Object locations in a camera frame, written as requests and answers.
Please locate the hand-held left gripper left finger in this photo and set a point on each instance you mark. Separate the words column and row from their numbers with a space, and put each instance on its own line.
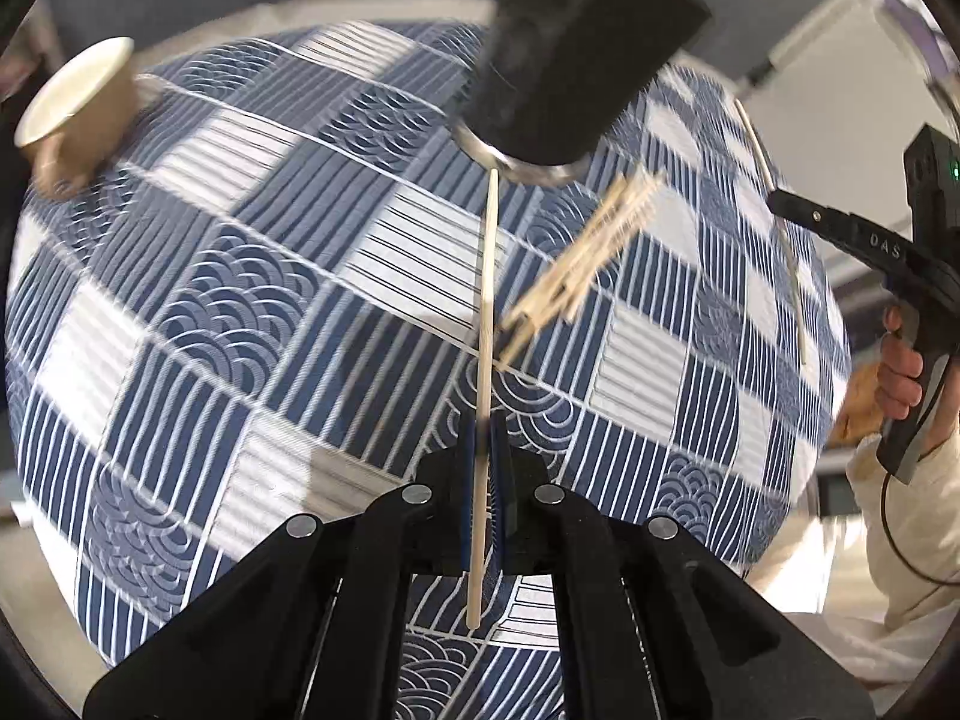
column 466, row 499

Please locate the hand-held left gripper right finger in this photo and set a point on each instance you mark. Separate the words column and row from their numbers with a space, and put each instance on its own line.
column 501, row 502

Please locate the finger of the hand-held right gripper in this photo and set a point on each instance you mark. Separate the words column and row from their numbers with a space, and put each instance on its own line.
column 840, row 229

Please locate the pale wooden chopstick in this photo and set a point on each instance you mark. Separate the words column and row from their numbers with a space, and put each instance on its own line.
column 489, row 300
column 780, row 232

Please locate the pile of wooden chopsticks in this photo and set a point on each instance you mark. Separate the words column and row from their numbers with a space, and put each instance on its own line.
column 581, row 262

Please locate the black cylindrical utensil holder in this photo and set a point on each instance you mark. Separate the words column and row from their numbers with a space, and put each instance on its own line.
column 577, row 60

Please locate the person's right forearm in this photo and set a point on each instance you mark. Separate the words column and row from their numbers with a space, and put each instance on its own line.
column 915, row 540

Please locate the person's right hand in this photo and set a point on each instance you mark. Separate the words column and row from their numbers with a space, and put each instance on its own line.
column 898, row 371

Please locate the blue white checkered tablecloth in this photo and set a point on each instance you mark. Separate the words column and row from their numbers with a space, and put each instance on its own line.
column 262, row 315

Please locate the beige ceramic cup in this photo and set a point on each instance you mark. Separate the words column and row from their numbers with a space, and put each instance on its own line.
column 82, row 112

